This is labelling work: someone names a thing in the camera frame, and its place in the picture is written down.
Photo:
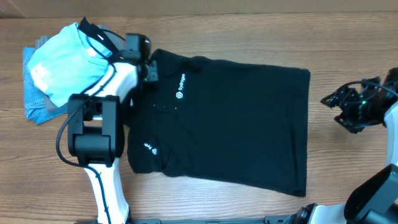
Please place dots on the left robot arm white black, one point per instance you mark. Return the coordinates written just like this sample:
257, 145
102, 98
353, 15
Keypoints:
96, 134

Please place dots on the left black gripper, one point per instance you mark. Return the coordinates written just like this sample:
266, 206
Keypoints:
153, 71

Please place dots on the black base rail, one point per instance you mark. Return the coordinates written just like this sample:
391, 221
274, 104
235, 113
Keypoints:
278, 219

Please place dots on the black folded garment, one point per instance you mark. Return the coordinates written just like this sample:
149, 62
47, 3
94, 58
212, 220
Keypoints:
108, 39

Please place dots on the black polo shirt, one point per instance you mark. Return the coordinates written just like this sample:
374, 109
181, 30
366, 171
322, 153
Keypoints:
222, 120

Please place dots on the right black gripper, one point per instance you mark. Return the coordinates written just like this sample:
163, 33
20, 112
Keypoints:
341, 99

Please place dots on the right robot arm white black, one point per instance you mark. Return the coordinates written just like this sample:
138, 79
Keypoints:
374, 201

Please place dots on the grey folded garment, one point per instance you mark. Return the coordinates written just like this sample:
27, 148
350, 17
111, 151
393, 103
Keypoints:
46, 99

